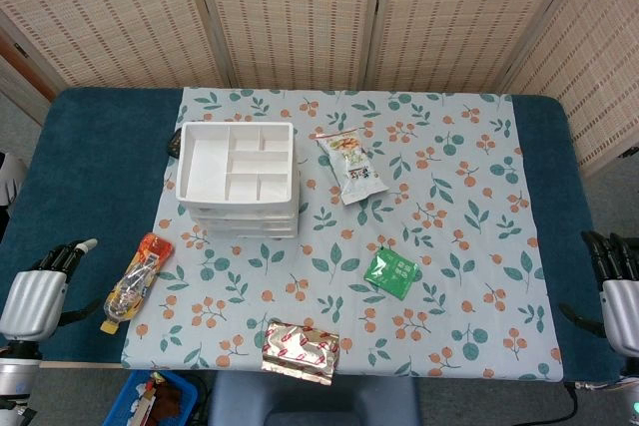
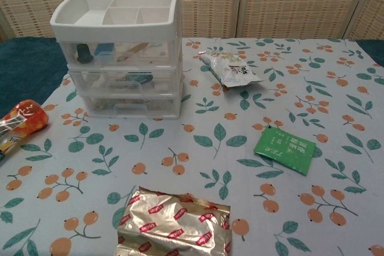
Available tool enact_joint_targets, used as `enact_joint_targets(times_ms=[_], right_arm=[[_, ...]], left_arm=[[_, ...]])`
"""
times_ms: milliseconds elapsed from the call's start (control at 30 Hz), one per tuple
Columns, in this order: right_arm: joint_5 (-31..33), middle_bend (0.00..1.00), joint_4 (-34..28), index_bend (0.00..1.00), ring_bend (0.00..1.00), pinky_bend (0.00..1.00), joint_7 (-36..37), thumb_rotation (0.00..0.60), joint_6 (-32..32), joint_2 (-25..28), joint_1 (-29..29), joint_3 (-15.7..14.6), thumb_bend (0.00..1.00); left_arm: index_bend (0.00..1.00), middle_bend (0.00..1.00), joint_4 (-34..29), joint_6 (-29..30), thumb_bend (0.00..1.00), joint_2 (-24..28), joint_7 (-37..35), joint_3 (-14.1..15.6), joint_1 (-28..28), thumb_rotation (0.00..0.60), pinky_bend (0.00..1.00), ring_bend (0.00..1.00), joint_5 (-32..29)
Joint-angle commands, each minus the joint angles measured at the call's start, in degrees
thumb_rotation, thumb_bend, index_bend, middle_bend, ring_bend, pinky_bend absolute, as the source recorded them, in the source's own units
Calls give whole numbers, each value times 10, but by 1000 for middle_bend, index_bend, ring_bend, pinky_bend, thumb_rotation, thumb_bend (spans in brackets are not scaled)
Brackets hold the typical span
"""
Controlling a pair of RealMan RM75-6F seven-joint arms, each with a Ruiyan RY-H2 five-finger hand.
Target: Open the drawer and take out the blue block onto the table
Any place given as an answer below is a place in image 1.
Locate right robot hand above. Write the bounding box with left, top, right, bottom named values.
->
left=558, top=229, right=639, bottom=356

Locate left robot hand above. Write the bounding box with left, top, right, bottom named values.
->
left=0, top=237, right=104, bottom=346

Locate transparent plastic drawer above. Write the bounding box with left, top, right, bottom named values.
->
left=197, top=214, right=300, bottom=228
left=187, top=204, right=300, bottom=217
left=204, top=225, right=300, bottom=240

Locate white cloth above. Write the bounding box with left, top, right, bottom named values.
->
left=0, top=151, right=29, bottom=208

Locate white drawer organizer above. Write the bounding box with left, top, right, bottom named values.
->
left=175, top=120, right=301, bottom=240

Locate orange snack packet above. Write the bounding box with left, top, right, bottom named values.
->
left=99, top=232, right=174, bottom=336

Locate blue plastic basket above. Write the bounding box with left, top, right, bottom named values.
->
left=102, top=370, right=199, bottom=426

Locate teal table cover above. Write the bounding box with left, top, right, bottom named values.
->
left=0, top=86, right=628, bottom=382

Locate floral tablecloth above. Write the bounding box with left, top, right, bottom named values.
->
left=119, top=86, right=565, bottom=381

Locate brown wooden board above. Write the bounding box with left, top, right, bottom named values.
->
left=0, top=29, right=59, bottom=126

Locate green tea sachet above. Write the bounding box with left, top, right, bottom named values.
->
left=362, top=247, right=423, bottom=301

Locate gold foil tea bag pack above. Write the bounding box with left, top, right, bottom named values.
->
left=260, top=318, right=341, bottom=387

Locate white nut snack bag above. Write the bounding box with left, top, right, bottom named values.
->
left=315, top=127, right=390, bottom=207

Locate bamboo folding screen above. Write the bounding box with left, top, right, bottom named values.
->
left=0, top=0, right=639, bottom=181

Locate black cable with connector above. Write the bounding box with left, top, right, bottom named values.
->
left=563, top=380, right=620, bottom=426

